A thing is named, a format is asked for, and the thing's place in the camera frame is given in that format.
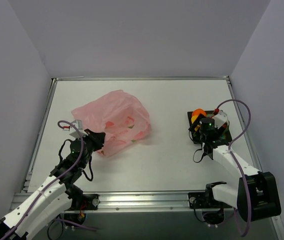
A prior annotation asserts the orange fake fruit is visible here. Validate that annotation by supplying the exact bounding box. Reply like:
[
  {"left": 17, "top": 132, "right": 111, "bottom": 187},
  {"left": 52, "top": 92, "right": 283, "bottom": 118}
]
[{"left": 191, "top": 108, "right": 206, "bottom": 117}]

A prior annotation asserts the pink plastic bag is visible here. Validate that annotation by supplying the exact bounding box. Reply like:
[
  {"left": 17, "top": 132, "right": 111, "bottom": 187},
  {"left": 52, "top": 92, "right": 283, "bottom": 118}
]
[{"left": 71, "top": 90, "right": 151, "bottom": 157}]

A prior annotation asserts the yellow fake fruit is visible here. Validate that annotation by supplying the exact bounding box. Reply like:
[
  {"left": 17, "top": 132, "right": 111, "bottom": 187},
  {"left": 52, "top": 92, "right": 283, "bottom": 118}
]
[{"left": 191, "top": 115, "right": 199, "bottom": 124}]

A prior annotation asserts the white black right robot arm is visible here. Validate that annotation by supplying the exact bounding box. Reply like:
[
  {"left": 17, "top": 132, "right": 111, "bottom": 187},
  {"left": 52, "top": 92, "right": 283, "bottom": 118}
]
[{"left": 187, "top": 109, "right": 281, "bottom": 222}]

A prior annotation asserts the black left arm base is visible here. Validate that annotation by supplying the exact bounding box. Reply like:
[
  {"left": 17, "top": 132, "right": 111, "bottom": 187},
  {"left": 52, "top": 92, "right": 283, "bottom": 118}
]
[{"left": 77, "top": 193, "right": 100, "bottom": 211}]

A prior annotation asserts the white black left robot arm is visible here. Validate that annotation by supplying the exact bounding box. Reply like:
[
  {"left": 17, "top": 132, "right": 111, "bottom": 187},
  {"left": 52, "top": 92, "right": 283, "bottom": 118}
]
[{"left": 0, "top": 129, "right": 106, "bottom": 240}]

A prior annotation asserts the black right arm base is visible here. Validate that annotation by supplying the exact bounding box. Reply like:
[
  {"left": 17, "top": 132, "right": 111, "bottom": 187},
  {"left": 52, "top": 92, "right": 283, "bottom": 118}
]
[{"left": 188, "top": 191, "right": 232, "bottom": 209}]

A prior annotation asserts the black square plate teal centre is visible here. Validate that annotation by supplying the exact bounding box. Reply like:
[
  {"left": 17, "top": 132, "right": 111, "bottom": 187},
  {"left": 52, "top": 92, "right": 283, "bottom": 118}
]
[{"left": 187, "top": 108, "right": 232, "bottom": 144}]

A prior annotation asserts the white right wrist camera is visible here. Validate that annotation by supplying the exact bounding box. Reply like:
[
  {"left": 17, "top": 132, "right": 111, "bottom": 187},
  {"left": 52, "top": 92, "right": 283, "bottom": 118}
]
[{"left": 212, "top": 108, "right": 228, "bottom": 129}]

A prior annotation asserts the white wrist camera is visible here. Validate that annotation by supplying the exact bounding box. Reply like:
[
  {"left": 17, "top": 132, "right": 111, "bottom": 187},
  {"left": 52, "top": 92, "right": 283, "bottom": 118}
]
[
  {"left": 63, "top": 120, "right": 87, "bottom": 139},
  {"left": 212, "top": 108, "right": 228, "bottom": 129}
]

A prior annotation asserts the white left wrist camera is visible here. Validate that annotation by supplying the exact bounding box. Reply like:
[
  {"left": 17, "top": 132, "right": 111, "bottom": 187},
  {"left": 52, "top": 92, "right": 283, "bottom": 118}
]
[{"left": 63, "top": 120, "right": 87, "bottom": 139}]

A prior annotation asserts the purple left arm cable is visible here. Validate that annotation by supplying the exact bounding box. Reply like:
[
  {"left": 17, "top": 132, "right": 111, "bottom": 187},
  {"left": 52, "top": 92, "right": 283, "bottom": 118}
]
[{"left": 0, "top": 120, "right": 99, "bottom": 240}]

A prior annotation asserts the aluminium front rail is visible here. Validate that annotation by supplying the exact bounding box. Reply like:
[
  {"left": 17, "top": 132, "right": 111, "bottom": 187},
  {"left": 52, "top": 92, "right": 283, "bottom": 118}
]
[{"left": 10, "top": 188, "right": 280, "bottom": 213}]

